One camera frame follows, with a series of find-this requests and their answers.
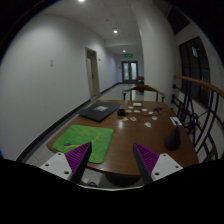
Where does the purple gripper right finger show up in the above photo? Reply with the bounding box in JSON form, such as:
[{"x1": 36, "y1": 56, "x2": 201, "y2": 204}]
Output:
[{"x1": 133, "y1": 143, "x2": 159, "y2": 185}]

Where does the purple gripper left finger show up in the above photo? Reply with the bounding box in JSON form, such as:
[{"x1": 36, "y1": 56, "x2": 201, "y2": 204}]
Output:
[{"x1": 65, "y1": 142, "x2": 92, "y2": 184}]

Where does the green mouse mat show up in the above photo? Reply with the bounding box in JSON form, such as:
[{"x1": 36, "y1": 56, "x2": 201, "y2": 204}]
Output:
[{"x1": 53, "y1": 125, "x2": 113, "y2": 164}]

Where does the black computer mouse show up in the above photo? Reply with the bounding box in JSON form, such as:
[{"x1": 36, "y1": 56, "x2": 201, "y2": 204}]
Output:
[{"x1": 164, "y1": 126, "x2": 181, "y2": 151}]

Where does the white card on table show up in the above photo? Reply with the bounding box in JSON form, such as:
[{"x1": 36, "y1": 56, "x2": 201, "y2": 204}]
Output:
[{"x1": 145, "y1": 122, "x2": 152, "y2": 128}]

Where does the white card with pen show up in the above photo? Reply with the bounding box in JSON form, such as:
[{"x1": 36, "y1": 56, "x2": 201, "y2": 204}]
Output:
[{"x1": 170, "y1": 117, "x2": 182, "y2": 126}]

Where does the black laptop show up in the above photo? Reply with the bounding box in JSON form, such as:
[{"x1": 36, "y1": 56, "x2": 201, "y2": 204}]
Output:
[{"x1": 80, "y1": 102, "x2": 120, "y2": 122}]

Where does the small black box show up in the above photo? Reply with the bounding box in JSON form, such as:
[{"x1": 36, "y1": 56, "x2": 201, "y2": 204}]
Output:
[{"x1": 117, "y1": 109, "x2": 126, "y2": 116}]

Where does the wooden chair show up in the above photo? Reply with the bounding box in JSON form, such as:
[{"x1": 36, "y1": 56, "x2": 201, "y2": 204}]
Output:
[{"x1": 122, "y1": 84, "x2": 166, "y2": 102}]

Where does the black metal railing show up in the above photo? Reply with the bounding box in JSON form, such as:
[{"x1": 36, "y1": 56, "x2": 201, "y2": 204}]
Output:
[{"x1": 171, "y1": 78, "x2": 224, "y2": 162}]

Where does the wooden stair handrail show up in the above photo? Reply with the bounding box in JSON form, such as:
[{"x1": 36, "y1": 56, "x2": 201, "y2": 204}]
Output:
[{"x1": 174, "y1": 75, "x2": 224, "y2": 99}]

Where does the double glass door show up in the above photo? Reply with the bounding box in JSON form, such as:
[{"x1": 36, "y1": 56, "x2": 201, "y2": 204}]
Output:
[{"x1": 122, "y1": 61, "x2": 138, "y2": 83}]

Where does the side door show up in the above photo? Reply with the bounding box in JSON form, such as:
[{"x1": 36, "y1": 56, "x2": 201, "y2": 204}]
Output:
[{"x1": 86, "y1": 48, "x2": 100, "y2": 98}]

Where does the green exit sign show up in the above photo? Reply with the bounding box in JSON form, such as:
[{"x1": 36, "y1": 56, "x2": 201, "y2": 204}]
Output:
[{"x1": 125, "y1": 54, "x2": 133, "y2": 58}]

